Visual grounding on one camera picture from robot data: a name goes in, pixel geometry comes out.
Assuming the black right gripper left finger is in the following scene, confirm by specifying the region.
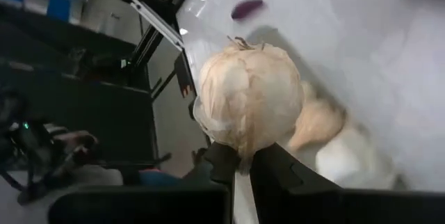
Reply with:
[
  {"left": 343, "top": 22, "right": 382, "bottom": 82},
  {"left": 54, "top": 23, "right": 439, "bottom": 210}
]
[{"left": 47, "top": 141, "right": 241, "bottom": 224}]

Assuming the black table frame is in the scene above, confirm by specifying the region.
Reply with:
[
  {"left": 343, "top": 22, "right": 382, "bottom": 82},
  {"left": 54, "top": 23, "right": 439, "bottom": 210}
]
[{"left": 65, "top": 0, "right": 213, "bottom": 148}]

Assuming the person's hand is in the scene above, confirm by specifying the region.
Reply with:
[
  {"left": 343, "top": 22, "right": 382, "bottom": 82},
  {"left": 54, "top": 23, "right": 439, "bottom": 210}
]
[{"left": 51, "top": 129, "right": 100, "bottom": 157}]

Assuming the black device with cables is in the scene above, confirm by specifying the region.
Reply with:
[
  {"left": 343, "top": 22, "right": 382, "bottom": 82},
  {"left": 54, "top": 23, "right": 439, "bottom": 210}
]
[{"left": 0, "top": 88, "right": 70, "bottom": 206}]

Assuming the large black panel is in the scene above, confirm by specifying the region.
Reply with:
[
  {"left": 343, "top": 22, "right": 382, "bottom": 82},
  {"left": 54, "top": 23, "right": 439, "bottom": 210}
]
[{"left": 0, "top": 53, "right": 159, "bottom": 165}]

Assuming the white garlic head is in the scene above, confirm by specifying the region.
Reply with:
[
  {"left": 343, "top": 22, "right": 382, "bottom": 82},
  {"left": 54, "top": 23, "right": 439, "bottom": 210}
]
[{"left": 295, "top": 126, "right": 401, "bottom": 191}]

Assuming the small purple eggplant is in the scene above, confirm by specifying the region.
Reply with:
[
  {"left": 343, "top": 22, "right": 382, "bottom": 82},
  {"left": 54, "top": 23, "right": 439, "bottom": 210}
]
[{"left": 230, "top": 0, "right": 266, "bottom": 21}]

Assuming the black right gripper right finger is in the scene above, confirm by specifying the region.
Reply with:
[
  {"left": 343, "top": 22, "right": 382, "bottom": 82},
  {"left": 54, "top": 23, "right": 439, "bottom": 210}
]
[{"left": 249, "top": 143, "right": 445, "bottom": 224}]

